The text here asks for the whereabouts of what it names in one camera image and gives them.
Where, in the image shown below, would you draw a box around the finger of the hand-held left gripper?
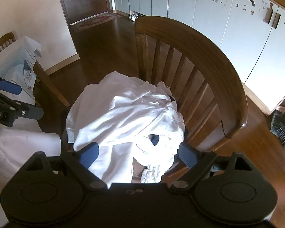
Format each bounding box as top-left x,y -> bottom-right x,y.
0,72 -> 22,95
0,87 -> 44,121

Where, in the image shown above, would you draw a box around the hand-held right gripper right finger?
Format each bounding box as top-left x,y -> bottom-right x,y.
170,142 -> 253,192

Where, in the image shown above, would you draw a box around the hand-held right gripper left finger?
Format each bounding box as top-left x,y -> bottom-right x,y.
21,142 -> 109,192

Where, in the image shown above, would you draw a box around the white shirt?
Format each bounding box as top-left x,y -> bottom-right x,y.
66,72 -> 187,186

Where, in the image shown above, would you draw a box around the white and blue printed tablecloth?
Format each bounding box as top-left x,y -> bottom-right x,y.
0,36 -> 62,203

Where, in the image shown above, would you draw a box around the white patterned knitted cloth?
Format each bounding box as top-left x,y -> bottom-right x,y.
141,163 -> 165,184

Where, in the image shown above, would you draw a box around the small wooden chair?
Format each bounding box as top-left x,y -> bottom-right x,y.
0,32 -> 16,60

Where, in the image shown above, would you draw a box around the dark grey dustpan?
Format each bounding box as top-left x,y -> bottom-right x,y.
269,110 -> 285,149

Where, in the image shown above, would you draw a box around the large wooden slatted chair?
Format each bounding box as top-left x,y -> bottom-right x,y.
66,16 -> 249,183

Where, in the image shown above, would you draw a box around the red patterned rug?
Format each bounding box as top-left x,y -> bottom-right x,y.
71,13 -> 124,32

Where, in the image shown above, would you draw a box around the dark wooden door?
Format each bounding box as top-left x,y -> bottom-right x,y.
56,0 -> 112,25

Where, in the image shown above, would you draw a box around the white wall cabinets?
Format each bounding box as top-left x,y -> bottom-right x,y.
114,0 -> 285,114

